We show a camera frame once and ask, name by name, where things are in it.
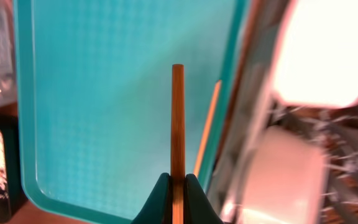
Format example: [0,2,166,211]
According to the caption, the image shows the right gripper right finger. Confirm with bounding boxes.
[184,174,224,224]

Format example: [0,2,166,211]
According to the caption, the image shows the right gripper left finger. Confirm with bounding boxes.
[131,173,170,224]

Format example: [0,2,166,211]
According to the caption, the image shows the wooden chopstick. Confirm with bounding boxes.
[170,64,185,224]
[193,80,222,176]

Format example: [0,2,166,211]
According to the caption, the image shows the white cup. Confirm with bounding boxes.
[220,126,327,223]

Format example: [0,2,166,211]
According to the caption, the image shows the grey white bowl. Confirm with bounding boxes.
[272,0,358,108]

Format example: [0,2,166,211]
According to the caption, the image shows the grey dishwasher rack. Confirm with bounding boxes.
[208,1,358,223]

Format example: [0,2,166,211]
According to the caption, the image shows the teal serving tray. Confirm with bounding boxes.
[13,0,250,223]

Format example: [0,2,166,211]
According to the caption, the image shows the black plastic tray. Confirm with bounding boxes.
[0,114,27,223]

